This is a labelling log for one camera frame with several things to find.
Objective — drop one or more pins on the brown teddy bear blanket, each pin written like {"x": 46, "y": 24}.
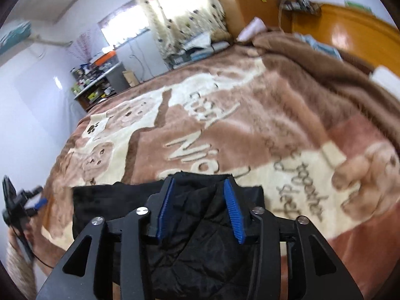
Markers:
{"x": 314, "y": 132}

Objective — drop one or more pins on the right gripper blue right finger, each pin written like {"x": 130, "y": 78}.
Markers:
{"x": 239, "y": 202}

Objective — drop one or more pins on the pile of items by curtain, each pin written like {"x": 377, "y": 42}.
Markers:
{"x": 200, "y": 47}

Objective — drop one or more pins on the white pillow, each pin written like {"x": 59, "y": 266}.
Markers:
{"x": 255, "y": 27}

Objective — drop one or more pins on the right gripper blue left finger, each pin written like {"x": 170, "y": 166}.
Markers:
{"x": 160, "y": 205}

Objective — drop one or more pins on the heart pattern curtain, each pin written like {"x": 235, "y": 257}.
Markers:
{"x": 173, "y": 22}

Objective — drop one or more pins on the power strip with cables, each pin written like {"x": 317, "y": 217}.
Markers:
{"x": 302, "y": 6}

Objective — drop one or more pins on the orange wooden headboard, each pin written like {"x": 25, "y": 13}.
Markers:
{"x": 354, "y": 31}

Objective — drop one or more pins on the grey cluttered shelf unit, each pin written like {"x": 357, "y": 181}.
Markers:
{"x": 99, "y": 80}

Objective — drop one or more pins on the black puffer jacket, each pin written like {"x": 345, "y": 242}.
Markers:
{"x": 199, "y": 258}

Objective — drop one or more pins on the person's left hand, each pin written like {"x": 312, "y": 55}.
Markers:
{"x": 16, "y": 244}

